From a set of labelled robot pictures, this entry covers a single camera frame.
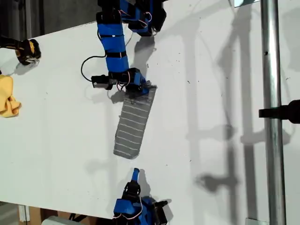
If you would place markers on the black clamp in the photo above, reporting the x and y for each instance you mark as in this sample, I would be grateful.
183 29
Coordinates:
290 111

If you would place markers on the steel post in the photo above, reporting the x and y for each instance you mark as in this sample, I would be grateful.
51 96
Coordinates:
272 70

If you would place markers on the crumpled yellow cloth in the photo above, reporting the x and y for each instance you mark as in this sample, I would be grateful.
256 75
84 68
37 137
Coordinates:
7 93

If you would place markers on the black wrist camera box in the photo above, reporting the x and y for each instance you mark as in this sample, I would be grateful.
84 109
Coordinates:
161 215
99 82

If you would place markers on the black camera stalk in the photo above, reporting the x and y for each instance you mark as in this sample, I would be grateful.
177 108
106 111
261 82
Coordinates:
162 203
110 85

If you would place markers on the white plastic box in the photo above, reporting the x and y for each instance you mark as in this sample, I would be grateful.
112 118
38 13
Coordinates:
55 220

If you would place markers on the white table leg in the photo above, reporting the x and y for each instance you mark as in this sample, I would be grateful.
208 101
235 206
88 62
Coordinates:
23 213

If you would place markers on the brown cardboard box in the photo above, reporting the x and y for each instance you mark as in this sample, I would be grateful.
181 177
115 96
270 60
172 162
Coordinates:
35 215

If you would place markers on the grey white-striped towel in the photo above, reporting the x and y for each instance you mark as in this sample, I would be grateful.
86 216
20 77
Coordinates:
133 131

